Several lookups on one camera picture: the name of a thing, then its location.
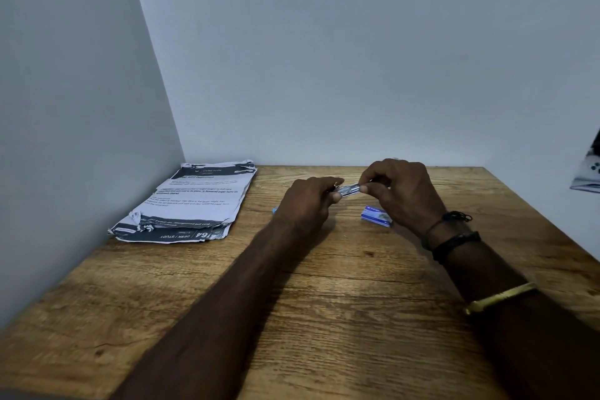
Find person's left hand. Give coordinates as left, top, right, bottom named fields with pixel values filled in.
left=271, top=176, right=346, bottom=239

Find person's right hand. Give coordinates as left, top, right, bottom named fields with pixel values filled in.
left=358, top=158, right=449, bottom=241

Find blue white staples box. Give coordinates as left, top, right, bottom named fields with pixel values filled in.
left=361, top=206, right=394, bottom=228

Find silver blue stapler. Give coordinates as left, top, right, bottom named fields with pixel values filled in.
left=272, top=182, right=362, bottom=214

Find stack of printed papers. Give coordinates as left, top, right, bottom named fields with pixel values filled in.
left=108, top=159, right=258, bottom=244

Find person's right forearm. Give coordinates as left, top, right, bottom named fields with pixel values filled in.
left=421, top=221, right=600, bottom=400

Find person's left forearm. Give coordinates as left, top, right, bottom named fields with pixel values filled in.
left=110, top=226, right=329, bottom=400

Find wooden table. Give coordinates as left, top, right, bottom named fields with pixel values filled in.
left=0, top=165, right=600, bottom=400

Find gold bangle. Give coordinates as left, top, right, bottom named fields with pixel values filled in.
left=462, top=282, right=538, bottom=316

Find papers on window sill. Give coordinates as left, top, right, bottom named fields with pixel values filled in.
left=569, top=127, right=600, bottom=194

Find thin black thread bracelet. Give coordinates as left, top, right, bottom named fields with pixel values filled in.
left=421, top=211, right=473, bottom=251

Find black band bracelet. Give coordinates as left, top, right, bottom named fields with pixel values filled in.
left=431, top=231, right=483, bottom=267

